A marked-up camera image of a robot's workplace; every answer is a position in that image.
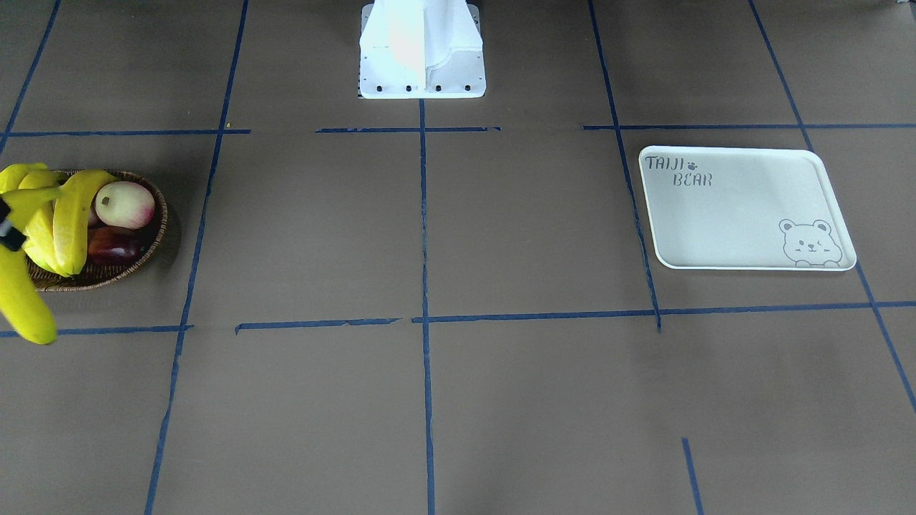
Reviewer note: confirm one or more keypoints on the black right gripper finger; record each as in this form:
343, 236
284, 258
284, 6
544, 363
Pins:
11, 237

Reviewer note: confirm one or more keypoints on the yellow banana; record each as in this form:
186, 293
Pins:
70, 222
13, 175
39, 244
21, 305

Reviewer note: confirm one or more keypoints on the brown wicker basket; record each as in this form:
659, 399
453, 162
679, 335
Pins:
92, 276

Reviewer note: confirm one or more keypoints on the dark red mango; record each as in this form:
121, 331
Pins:
115, 246

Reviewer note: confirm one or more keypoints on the pink white peach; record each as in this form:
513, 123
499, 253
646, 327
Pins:
125, 204

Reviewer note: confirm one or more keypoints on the white bear tray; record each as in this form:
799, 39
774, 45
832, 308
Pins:
717, 208

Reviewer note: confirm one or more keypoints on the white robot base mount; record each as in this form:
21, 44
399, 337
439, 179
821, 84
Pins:
421, 50

